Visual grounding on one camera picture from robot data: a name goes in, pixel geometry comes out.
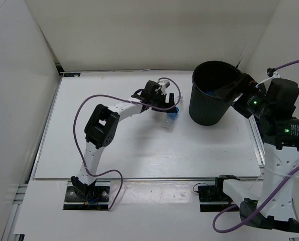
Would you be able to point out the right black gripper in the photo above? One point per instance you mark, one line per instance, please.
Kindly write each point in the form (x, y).
(242, 83)

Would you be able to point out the blue label Aquafina bottle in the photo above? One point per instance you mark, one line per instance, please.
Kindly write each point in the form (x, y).
(169, 120)

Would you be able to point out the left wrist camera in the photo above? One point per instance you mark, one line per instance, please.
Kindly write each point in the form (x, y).
(155, 88)

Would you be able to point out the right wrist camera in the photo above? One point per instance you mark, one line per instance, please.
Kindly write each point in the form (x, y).
(282, 95)

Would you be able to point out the Pocari Sweat clear bottle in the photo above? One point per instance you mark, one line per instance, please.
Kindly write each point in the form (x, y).
(212, 94)

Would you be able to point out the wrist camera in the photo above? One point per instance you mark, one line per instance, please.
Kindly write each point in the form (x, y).
(155, 88)
(282, 95)

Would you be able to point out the black plastic trash bin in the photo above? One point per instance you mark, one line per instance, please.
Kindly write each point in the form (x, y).
(210, 76)

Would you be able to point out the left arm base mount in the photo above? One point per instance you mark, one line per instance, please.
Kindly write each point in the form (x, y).
(96, 200)

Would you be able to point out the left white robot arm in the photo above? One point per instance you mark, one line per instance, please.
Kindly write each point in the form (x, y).
(102, 125)

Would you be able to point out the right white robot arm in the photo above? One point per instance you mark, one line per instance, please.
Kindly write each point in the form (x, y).
(272, 209)

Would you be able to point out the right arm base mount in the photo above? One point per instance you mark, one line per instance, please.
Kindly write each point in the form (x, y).
(211, 199)

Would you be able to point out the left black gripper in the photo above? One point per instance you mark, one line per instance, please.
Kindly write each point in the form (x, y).
(171, 101)

